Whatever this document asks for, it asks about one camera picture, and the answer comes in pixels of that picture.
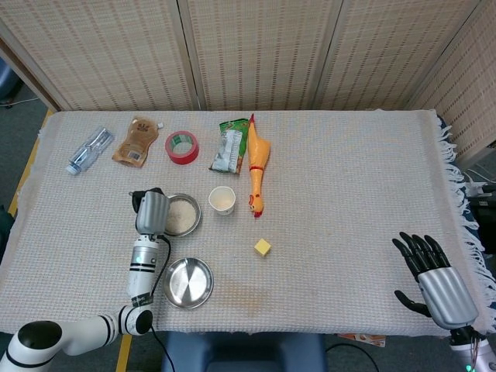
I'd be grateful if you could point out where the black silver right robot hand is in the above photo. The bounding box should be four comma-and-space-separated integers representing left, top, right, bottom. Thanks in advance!
391, 231, 478, 329

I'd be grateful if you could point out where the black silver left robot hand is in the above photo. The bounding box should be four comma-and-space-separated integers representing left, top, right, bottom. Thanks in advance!
129, 188, 171, 236

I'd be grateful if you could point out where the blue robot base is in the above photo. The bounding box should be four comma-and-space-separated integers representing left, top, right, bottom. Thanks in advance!
160, 332, 329, 372

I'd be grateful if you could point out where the white powder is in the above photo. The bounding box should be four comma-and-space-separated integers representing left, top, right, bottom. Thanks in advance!
165, 200, 198, 233

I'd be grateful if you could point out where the steel bowl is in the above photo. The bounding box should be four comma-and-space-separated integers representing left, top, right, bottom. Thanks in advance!
164, 193, 202, 237

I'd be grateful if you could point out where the white paper cup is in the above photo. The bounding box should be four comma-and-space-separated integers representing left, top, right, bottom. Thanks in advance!
208, 186, 236, 216

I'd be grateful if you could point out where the flat steel plate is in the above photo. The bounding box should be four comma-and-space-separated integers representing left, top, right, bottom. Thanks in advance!
161, 257, 215, 310

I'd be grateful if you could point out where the red tape roll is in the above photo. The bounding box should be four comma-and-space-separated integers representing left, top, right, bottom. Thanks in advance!
164, 130, 201, 165

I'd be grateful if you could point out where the brown spout pouch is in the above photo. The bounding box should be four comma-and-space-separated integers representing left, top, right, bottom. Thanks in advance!
112, 117, 165, 168

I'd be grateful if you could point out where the clear plastic water bottle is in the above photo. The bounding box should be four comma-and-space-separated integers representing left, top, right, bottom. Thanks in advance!
64, 126, 116, 176

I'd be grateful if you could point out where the orange printed package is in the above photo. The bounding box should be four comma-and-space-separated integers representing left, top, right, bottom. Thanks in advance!
336, 332, 388, 348

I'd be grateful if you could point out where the green snack bag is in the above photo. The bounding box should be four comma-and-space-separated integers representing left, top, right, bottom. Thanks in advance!
208, 117, 250, 174

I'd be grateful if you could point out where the black power box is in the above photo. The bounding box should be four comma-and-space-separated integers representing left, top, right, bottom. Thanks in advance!
467, 181, 496, 212

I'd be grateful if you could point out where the yellow rubber chicken toy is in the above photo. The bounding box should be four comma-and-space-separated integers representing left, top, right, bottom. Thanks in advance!
247, 112, 272, 219

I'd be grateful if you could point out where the white waffle tablecloth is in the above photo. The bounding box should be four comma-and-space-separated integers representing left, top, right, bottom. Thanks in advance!
0, 109, 496, 338

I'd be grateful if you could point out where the woven folding screen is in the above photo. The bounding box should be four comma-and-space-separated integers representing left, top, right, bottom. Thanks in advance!
0, 0, 496, 166

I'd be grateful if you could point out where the blue grey chair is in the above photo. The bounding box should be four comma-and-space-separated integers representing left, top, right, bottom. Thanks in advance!
0, 57, 21, 104

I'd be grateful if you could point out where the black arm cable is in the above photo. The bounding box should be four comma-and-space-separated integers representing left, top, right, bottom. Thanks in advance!
149, 233, 183, 372

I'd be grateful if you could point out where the black floor cable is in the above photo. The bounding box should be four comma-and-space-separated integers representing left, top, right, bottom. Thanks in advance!
324, 343, 381, 372

